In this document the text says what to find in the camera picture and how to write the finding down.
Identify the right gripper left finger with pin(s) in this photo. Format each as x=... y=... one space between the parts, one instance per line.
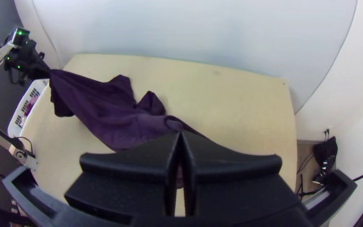
x=131 y=176

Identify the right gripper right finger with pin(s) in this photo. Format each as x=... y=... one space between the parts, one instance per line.
x=232 y=179

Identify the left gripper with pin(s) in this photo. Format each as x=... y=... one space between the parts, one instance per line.
x=35 y=66

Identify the dark t-shirt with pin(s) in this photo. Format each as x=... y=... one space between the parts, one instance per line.
x=106 y=107

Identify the heap of clothes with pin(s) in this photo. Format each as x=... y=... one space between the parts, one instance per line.
x=30 y=105

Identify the white laundry basket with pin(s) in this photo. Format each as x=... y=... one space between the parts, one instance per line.
x=14 y=126

